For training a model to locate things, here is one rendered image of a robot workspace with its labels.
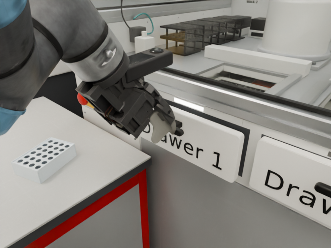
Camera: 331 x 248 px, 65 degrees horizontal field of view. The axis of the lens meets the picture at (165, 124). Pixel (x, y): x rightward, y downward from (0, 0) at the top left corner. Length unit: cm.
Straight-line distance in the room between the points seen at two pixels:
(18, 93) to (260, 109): 37
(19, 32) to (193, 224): 67
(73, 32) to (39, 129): 63
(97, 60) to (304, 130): 33
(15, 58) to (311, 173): 43
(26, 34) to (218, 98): 38
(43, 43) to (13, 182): 48
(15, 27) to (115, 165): 54
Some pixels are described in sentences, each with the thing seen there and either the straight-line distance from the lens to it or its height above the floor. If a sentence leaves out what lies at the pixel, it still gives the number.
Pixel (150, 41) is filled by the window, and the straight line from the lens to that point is 63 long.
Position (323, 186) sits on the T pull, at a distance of 45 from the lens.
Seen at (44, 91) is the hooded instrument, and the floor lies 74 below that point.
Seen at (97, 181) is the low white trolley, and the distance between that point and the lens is 65.
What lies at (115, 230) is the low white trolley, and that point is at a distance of 78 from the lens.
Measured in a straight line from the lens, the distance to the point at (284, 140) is 49.
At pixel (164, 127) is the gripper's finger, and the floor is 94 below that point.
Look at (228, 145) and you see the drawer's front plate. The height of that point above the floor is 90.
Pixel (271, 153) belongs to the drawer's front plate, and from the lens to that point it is 49.
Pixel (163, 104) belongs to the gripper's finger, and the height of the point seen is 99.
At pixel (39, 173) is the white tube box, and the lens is 67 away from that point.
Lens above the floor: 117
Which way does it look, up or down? 29 degrees down
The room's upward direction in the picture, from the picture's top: straight up
